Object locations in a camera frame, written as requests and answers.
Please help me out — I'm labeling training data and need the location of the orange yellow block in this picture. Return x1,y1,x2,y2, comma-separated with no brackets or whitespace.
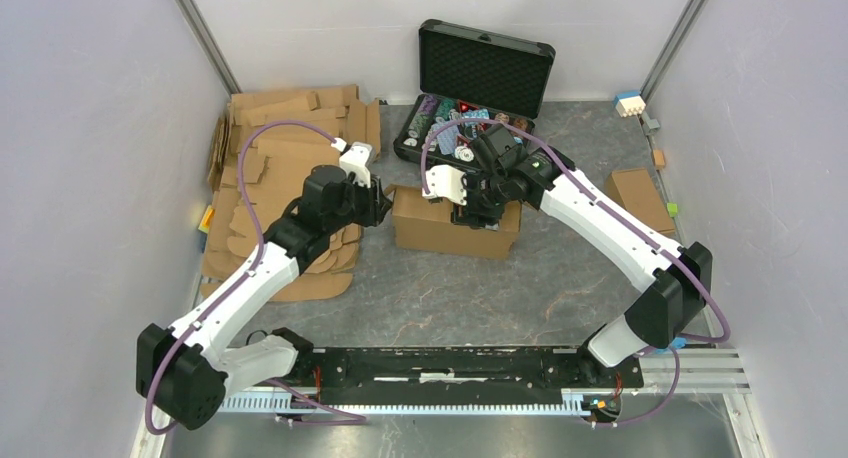
197,204,215,252

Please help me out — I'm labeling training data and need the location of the small wooden cube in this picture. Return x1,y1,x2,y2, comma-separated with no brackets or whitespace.
652,149,667,170

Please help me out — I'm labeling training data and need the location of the blue white toy block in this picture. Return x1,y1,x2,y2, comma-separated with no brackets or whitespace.
613,90,646,118

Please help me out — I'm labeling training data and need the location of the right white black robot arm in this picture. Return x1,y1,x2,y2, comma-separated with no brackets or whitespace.
420,123,724,386

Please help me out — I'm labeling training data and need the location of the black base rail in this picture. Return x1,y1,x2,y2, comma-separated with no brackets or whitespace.
281,346,644,406

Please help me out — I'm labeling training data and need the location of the folded closed cardboard box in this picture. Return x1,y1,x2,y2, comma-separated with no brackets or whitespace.
604,168,676,237

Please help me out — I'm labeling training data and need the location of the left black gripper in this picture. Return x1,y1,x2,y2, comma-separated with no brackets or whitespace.
326,169,395,235

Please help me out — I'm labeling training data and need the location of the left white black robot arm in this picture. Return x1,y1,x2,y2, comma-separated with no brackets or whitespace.
136,165,391,435

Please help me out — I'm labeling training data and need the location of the green small cube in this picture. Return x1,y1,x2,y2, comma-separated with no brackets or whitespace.
666,202,679,218

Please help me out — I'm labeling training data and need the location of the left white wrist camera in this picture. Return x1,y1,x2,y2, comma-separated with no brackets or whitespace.
331,137,375,188

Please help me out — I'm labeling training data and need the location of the cardboard box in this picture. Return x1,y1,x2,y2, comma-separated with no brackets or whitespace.
385,185,522,260
604,168,676,237

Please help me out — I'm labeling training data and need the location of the black poker chip case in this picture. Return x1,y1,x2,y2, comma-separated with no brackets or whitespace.
393,19,556,171

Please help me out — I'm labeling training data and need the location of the stack of flat cardboard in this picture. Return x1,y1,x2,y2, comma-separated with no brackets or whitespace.
201,84,381,296

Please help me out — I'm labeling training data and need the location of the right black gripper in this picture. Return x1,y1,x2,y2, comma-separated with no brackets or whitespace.
449,167,509,233

